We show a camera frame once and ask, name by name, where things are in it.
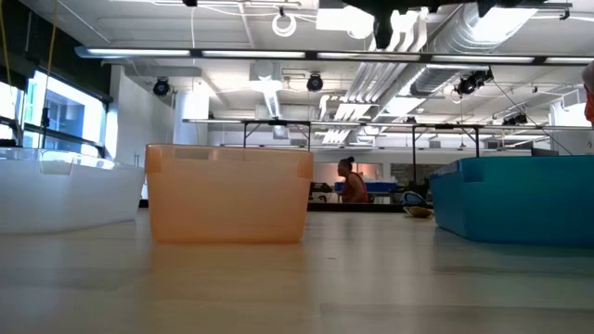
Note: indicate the clear plastic bin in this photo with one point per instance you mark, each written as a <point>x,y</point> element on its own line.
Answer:
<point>69,199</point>

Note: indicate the black round ceiling lamp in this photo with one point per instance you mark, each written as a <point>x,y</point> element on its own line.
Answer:
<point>314,82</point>
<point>161,86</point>

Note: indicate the orange plastic bin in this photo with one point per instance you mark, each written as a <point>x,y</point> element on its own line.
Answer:
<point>227,199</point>

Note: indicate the black ceiling lamp cluster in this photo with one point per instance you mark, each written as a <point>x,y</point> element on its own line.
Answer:
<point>468,85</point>

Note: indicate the small brown object on table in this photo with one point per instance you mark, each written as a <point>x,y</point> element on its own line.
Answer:
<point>420,212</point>

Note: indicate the person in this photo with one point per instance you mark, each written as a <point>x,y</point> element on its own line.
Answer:
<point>355,188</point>
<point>590,102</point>

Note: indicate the white ceiling duct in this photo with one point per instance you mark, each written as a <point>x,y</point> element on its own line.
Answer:
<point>267,83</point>

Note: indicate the teal plastic bin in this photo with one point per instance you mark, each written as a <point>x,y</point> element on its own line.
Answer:
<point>510,204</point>

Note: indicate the blue white rounded object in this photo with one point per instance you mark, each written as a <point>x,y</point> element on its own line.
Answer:
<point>413,199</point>

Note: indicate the overhead light bar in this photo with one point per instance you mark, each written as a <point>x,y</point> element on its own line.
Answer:
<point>311,55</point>

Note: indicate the black background frame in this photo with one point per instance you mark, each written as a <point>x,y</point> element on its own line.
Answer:
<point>445,126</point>
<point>278,122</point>

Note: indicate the window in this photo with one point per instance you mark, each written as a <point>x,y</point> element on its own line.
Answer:
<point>69,116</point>

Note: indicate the silver air duct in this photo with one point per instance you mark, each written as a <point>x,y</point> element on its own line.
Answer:
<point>464,42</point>

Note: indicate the blue background bin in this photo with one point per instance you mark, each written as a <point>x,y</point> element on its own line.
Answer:
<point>380,186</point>

